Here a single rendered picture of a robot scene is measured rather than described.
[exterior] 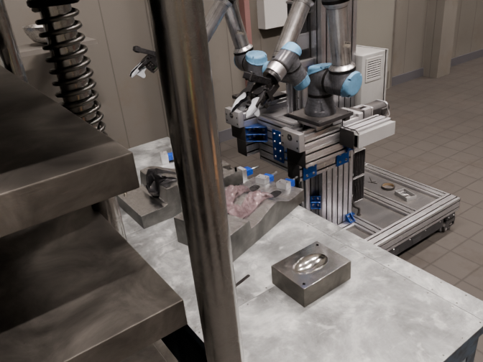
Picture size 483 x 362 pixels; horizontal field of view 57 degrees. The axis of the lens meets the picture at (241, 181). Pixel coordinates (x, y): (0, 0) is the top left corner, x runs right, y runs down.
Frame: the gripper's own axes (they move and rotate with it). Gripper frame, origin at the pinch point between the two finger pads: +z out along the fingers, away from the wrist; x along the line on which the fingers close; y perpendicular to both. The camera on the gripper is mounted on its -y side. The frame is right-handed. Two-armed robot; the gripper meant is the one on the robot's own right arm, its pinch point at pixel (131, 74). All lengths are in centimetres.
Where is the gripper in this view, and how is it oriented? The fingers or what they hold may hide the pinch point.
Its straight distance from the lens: 249.7
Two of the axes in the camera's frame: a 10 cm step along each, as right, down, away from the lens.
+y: 6.4, 6.3, 4.5
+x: -3.2, -3.2, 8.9
